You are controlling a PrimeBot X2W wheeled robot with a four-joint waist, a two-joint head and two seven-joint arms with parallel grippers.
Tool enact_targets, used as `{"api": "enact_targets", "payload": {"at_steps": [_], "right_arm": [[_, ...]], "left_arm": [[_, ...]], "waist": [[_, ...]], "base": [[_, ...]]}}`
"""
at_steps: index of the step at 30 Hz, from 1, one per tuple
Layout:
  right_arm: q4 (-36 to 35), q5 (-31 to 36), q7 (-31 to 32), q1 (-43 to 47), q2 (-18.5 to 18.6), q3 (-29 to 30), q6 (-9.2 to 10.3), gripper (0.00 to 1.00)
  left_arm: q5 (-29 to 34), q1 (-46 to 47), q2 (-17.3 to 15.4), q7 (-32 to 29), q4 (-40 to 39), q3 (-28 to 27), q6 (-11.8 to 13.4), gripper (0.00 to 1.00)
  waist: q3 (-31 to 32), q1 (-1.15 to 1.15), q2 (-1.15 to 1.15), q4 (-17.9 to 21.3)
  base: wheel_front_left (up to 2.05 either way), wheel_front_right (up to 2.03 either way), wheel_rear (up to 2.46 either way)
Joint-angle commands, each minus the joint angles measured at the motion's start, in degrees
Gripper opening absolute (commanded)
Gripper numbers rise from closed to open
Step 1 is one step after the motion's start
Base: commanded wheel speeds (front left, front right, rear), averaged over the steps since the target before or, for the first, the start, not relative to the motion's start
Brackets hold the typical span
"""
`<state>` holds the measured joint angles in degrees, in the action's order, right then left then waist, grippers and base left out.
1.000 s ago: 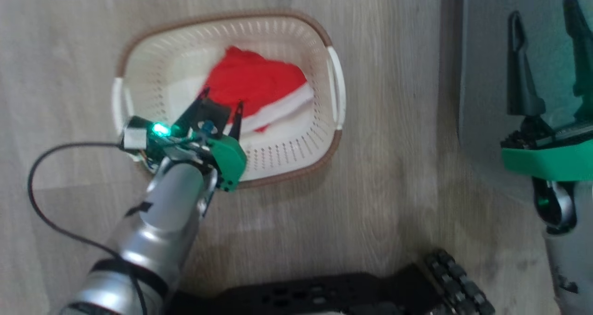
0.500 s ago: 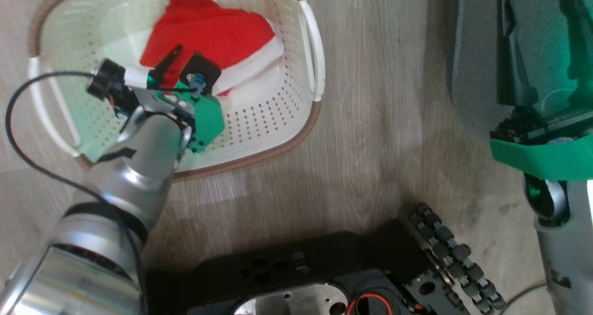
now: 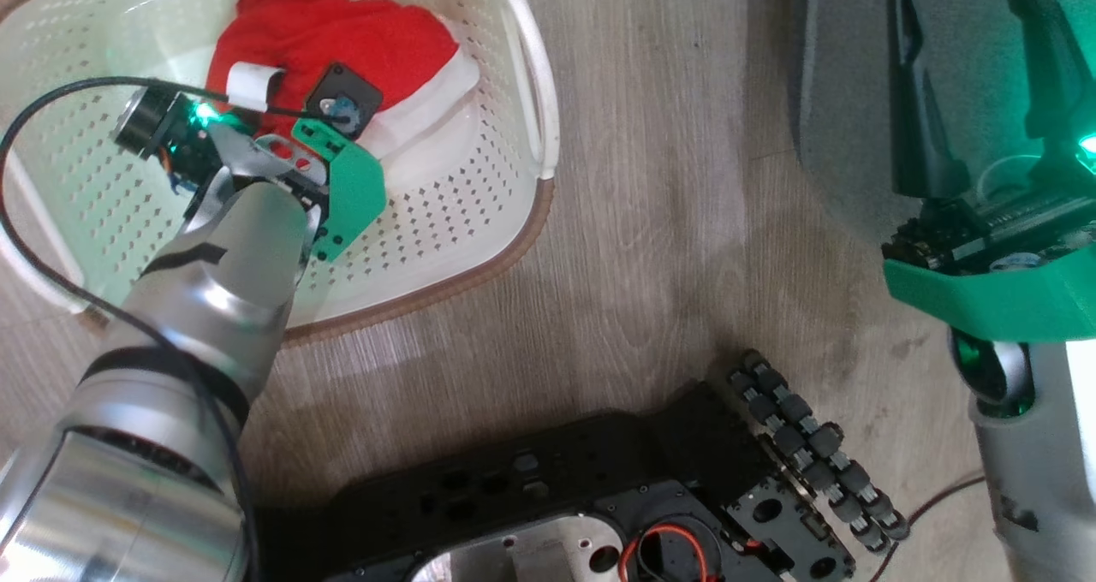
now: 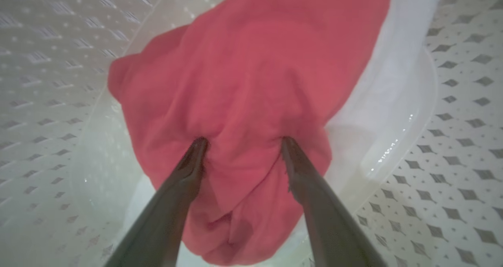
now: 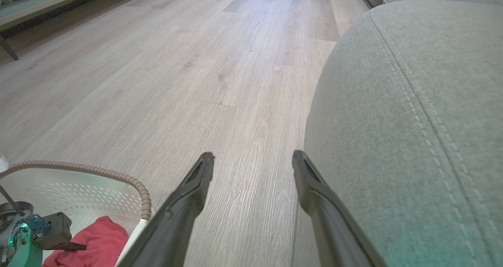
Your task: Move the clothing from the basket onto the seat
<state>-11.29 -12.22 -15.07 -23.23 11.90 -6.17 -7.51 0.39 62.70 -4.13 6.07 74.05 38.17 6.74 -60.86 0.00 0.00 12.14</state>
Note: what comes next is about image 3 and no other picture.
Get red and white garment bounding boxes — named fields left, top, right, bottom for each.
left=205, top=0, right=482, bottom=191

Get white cable clip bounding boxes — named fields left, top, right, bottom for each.
left=226, top=62, right=287, bottom=114

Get thin dark red cable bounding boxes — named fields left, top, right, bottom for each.
left=872, top=474, right=987, bottom=582

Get black roller omni wheel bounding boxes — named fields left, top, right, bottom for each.
left=726, top=349, right=912, bottom=555

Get white perforated laundry basket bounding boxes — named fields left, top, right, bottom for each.
left=0, top=0, right=563, bottom=348

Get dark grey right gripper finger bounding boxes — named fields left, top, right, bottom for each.
left=887, top=0, right=974, bottom=203
left=1002, top=0, right=1096, bottom=165

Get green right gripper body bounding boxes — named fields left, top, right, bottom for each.
left=882, top=134, right=1096, bottom=344

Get red wires in base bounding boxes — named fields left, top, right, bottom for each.
left=618, top=522, right=710, bottom=582

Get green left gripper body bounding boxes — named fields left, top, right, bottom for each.
left=113, top=88, right=388, bottom=264

